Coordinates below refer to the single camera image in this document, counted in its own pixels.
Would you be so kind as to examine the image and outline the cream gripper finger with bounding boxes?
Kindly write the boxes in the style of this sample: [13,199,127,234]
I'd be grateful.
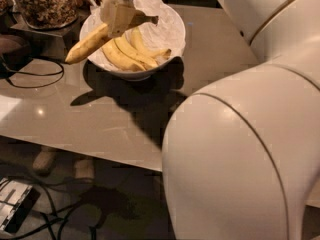
[108,3,145,38]
[100,0,117,24]

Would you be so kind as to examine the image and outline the yellow banana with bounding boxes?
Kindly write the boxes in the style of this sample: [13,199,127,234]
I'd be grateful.
[130,27,171,59]
[65,15,158,64]
[114,36,158,70]
[102,40,145,72]

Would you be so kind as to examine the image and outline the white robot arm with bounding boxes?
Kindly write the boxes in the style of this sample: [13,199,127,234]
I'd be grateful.
[162,0,320,240]

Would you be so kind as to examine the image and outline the white ceramic bowl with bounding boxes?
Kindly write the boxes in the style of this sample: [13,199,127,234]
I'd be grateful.
[79,0,186,82]

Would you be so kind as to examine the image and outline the dark wooden stand block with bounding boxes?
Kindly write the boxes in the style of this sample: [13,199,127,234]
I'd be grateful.
[9,14,87,62]

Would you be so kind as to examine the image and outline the glass jar of nuts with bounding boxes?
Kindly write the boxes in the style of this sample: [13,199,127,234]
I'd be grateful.
[14,0,78,30]

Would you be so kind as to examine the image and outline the dark round object left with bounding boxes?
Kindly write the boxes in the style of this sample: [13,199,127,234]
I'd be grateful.
[0,35,31,72]

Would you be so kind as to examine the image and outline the beige shoe right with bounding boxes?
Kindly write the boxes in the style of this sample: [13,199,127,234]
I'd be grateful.
[74,158,95,191]

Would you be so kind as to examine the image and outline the beige shoe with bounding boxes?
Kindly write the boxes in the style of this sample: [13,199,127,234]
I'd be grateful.
[32,146,58,176]
[74,158,95,191]

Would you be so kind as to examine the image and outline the beige shoe left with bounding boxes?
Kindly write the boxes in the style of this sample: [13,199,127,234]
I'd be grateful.
[32,146,58,176]

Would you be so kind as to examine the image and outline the silver black device on floor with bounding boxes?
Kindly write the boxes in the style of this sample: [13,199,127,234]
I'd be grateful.
[0,178,40,237]

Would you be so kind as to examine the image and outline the black cable on table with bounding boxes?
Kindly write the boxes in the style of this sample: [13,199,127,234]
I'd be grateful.
[0,55,65,90]

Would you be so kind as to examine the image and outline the black cables on floor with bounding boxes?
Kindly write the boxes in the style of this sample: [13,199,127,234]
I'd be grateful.
[0,160,111,240]

